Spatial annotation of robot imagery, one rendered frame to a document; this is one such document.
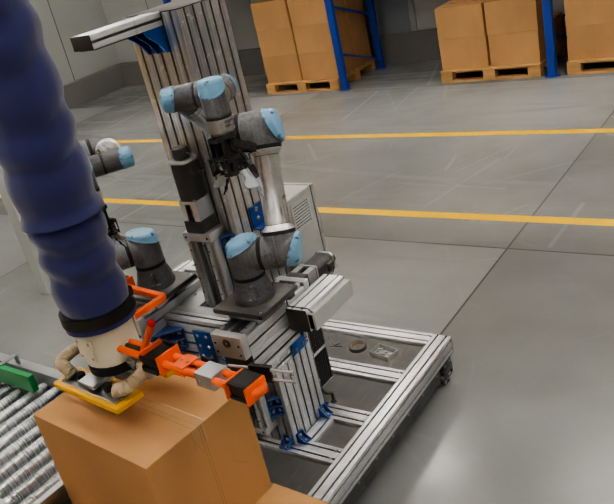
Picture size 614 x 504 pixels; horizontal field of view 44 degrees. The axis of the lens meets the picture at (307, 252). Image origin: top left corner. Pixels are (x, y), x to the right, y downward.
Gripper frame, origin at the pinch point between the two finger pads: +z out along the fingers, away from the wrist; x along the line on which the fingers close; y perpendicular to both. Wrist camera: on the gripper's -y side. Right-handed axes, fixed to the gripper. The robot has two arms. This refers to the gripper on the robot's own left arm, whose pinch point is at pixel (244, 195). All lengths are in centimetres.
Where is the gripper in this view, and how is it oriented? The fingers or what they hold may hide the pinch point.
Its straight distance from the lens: 223.5
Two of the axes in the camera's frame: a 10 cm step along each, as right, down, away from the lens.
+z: 2.1, 8.9, 4.0
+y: -5.4, 4.5, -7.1
